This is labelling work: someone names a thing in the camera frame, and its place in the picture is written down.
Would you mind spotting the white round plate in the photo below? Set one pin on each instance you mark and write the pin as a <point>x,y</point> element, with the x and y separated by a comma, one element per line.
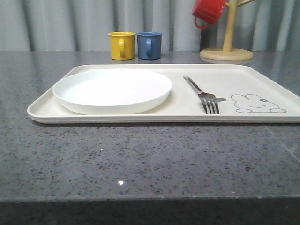
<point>112,91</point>

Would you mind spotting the silver metal fork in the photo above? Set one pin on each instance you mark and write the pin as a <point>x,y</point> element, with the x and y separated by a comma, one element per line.
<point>209,101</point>

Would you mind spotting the blue mug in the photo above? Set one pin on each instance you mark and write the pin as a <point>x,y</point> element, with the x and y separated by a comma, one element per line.
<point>149,45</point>

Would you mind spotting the yellow mug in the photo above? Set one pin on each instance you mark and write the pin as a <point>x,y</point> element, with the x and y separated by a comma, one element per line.
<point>122,45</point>

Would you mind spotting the wooden mug tree stand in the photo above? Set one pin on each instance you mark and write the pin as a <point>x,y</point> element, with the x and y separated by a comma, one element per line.
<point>227,52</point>

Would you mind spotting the red mug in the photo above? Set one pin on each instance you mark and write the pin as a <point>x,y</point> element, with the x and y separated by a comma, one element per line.
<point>208,11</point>

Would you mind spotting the grey curtain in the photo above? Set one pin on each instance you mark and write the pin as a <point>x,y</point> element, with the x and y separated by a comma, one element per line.
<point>69,25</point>

